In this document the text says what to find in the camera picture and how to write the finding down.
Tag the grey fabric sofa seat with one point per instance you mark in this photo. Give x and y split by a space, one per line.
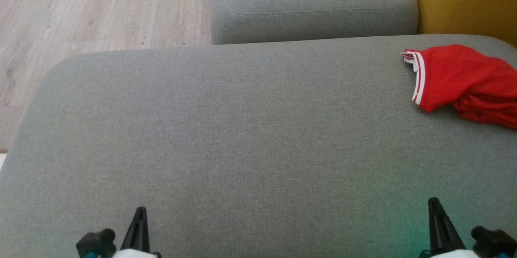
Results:
242 149

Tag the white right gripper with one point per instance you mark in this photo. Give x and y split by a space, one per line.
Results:
452 254

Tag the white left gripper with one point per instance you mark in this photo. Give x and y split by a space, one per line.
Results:
135 254

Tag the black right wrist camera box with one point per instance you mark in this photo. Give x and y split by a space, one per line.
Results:
492 240

